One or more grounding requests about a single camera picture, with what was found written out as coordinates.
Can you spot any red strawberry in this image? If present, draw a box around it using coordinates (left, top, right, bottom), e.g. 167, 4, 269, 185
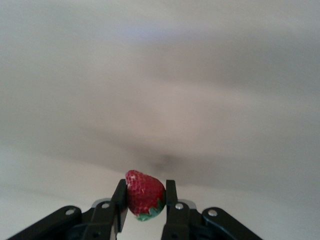
124, 169, 167, 223

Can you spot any brown table cover sheet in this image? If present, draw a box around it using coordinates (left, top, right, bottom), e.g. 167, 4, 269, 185
0, 0, 320, 240

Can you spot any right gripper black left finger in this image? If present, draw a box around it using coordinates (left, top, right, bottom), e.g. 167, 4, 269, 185
8, 178, 130, 240

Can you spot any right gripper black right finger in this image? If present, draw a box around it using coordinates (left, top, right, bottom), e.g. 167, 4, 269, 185
161, 179, 265, 240

